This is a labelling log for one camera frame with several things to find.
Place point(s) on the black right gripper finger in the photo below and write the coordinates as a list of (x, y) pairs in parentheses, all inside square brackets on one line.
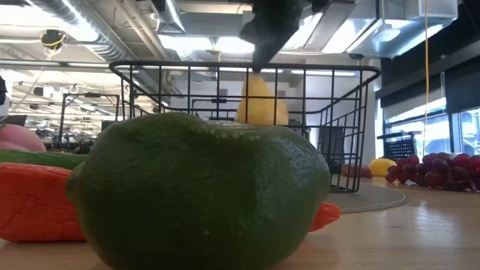
[(262, 56)]

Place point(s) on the yellow pear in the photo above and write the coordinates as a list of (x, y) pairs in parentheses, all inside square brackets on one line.
[(262, 105)]

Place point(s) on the dark green lime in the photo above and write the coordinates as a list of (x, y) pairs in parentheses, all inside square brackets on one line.
[(195, 195)]

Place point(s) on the small red fruit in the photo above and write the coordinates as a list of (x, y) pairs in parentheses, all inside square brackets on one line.
[(365, 172)]

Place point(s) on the yellow lemon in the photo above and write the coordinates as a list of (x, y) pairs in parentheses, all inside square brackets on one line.
[(380, 167)]

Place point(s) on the red grape bunch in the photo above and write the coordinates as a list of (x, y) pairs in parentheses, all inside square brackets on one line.
[(438, 170)]

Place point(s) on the green cucumber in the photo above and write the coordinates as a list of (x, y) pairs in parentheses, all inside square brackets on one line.
[(41, 159)]

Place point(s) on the pink peach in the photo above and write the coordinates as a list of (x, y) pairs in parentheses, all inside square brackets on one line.
[(18, 137)]

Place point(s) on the red chili pepper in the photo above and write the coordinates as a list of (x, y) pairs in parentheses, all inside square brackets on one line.
[(33, 202)]

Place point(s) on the white pendant lamp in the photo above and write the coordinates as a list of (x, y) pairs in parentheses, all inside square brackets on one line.
[(386, 34)]

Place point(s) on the black perforated cart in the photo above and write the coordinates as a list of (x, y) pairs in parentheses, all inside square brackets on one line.
[(399, 150)]

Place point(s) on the grey round mat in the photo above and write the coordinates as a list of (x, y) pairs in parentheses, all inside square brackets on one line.
[(375, 198)]

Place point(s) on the dark monitor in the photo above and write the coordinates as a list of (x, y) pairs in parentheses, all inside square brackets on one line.
[(13, 120)]

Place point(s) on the ceiling security camera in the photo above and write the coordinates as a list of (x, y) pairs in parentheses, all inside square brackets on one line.
[(356, 56)]

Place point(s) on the silver ventilation duct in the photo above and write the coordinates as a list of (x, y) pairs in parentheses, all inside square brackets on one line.
[(93, 33), (168, 15)]

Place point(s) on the black metal frame rig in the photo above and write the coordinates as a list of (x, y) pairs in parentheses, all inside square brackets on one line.
[(92, 95)]

